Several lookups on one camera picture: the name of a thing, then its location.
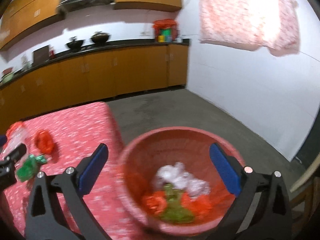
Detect red bag on containers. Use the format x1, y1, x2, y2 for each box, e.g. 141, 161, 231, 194
152, 18, 178, 43

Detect small red bottle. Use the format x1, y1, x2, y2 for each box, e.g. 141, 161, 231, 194
49, 46, 55, 60

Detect glass jar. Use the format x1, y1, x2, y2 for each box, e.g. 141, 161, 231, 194
21, 55, 31, 71

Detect wooden chair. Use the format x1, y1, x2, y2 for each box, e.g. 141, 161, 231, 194
290, 177, 319, 239

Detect lower wooden kitchen cabinets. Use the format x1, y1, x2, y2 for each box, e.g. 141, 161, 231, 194
1, 44, 189, 133

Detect red plastic laundry basket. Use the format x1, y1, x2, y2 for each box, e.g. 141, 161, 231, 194
116, 127, 245, 236

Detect stacked basins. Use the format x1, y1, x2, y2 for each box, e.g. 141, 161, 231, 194
1, 67, 14, 83

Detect red floral tablecloth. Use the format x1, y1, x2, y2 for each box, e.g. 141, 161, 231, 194
0, 101, 151, 240

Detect dark cutting board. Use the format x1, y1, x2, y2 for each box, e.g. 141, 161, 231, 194
32, 45, 49, 67

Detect black wok with lid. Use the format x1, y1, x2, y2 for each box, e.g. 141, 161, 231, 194
91, 31, 111, 46

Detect red plastic bag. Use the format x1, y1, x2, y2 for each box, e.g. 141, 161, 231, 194
181, 192, 213, 218

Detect orange plastic bag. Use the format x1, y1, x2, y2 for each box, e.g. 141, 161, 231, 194
142, 191, 168, 216

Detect black wok left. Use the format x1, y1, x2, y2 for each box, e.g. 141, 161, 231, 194
66, 36, 84, 51

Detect pink floral curtain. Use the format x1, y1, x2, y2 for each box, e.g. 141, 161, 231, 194
199, 0, 300, 54

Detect yellow green plastic bag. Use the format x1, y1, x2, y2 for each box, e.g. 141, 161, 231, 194
160, 184, 195, 224

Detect white plastic bag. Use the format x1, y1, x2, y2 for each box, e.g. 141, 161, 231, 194
152, 162, 211, 198

